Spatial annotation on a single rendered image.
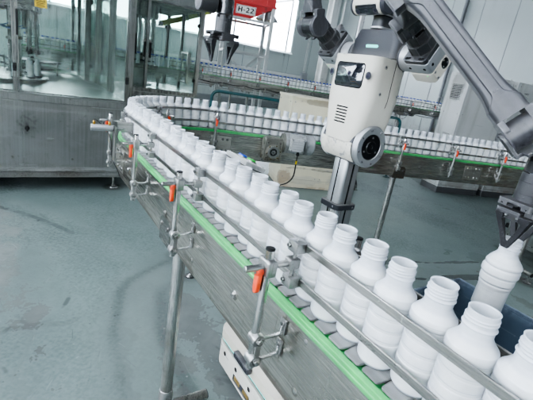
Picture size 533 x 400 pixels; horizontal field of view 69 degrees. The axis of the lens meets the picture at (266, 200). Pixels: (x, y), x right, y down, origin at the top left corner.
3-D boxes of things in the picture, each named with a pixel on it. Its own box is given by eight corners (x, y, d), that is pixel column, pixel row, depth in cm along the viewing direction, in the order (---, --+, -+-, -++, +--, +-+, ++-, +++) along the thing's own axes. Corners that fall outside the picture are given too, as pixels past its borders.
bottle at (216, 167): (228, 209, 110) (235, 153, 105) (215, 214, 105) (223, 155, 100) (210, 204, 113) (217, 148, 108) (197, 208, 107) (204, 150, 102)
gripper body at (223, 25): (204, 35, 134) (206, 12, 131) (231, 40, 139) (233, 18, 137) (212, 35, 128) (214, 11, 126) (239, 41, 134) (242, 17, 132)
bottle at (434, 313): (427, 375, 57) (462, 277, 52) (436, 406, 52) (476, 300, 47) (386, 364, 58) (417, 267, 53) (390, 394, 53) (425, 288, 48)
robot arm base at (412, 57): (424, 32, 127) (404, 63, 127) (414, 14, 122) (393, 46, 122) (448, 32, 120) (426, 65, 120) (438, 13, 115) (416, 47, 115)
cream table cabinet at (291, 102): (334, 179, 601) (351, 102, 565) (351, 193, 544) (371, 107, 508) (266, 173, 571) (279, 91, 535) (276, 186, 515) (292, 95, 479)
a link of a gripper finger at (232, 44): (210, 61, 138) (213, 32, 135) (228, 64, 142) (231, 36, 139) (218, 63, 133) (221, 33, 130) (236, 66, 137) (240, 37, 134)
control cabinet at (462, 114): (456, 187, 700) (492, 77, 641) (476, 196, 654) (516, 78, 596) (417, 183, 678) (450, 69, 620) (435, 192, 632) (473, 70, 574)
